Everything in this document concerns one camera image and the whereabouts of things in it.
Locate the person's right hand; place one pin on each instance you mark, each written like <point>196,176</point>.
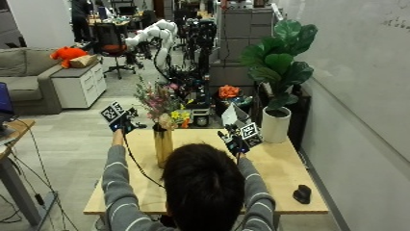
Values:
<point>233,141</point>

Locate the person's left hand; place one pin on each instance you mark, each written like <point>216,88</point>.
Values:
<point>124,123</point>

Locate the white marker cube on left glove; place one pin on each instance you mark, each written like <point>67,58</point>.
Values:
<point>112,112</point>

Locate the white marker cube on glove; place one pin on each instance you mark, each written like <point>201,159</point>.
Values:
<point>251,134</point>
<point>112,112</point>

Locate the white marker cube on right glove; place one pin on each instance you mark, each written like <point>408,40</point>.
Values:
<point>251,134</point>

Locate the mixed flower bouquet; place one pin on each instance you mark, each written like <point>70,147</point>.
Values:
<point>164,106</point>

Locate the white plant pot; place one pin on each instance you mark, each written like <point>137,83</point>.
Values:
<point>276,124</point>

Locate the gold vase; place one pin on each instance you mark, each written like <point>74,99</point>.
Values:
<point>163,147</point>

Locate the orange cloth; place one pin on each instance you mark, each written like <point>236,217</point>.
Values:
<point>229,91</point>

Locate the white drawer cabinet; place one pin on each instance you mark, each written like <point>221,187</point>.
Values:
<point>80,84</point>

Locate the the person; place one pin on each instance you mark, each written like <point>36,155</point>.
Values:
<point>200,192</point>

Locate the brown paper bag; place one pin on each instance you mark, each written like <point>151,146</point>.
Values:
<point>84,61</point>

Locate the black equipment rack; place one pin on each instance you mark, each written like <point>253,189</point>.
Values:
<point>199,64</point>

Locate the black office chair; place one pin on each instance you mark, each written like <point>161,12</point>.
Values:
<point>112,45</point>

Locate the orange plush toy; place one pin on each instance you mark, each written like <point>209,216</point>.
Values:
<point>67,55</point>

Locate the large green leafy plant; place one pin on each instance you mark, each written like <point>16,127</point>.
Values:
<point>280,62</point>

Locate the small black device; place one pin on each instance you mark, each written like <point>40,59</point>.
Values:
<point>302,193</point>

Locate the grey sofa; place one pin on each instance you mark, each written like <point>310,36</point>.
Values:
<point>23,77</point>

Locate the wooden side desk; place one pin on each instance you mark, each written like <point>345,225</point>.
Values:
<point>12,154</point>

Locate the grey filing cabinet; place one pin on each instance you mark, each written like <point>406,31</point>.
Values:
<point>245,35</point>

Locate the blue monitor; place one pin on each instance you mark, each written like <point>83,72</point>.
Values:
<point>6,99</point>

